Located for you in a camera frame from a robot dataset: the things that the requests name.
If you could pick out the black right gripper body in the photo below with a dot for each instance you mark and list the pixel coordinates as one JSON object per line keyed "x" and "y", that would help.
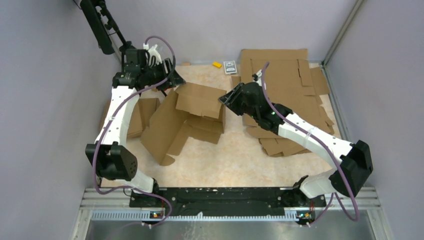
{"x": 241, "y": 106}

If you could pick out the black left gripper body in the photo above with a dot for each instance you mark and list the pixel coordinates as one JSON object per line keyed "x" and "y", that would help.
{"x": 155, "y": 74}

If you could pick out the large cardboard box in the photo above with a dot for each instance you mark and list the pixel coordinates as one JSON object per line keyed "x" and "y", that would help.
{"x": 191, "y": 110}

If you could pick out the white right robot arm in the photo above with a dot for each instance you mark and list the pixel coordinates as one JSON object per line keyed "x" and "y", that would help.
{"x": 351, "y": 163}

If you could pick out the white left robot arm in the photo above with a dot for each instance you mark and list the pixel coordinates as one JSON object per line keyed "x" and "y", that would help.
{"x": 108, "y": 155}

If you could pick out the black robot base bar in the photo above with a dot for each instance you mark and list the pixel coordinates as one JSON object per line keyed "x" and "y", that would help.
{"x": 226, "y": 201}

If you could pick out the folded cardboard box at left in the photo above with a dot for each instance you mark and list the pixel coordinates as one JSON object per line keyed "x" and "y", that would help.
{"x": 140, "y": 118}

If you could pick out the small printed card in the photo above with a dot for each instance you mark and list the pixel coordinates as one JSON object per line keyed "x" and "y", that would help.
{"x": 230, "y": 67}

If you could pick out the yellow rectangular block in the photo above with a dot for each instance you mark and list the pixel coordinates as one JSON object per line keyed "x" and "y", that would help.
{"x": 217, "y": 64}

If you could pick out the stack of flat cardboard blanks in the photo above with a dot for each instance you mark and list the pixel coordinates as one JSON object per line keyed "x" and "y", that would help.
{"x": 290, "y": 82}

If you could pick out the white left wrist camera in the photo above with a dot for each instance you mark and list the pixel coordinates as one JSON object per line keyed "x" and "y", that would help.
{"x": 153, "y": 57}

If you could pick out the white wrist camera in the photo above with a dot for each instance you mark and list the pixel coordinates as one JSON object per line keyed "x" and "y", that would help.
{"x": 153, "y": 57}
{"x": 257, "y": 77}

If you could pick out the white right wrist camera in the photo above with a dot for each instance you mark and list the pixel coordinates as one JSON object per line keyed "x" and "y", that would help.
{"x": 257, "y": 77}

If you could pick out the black camera tripod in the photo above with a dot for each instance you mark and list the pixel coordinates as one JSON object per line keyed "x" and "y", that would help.
{"x": 103, "y": 27}

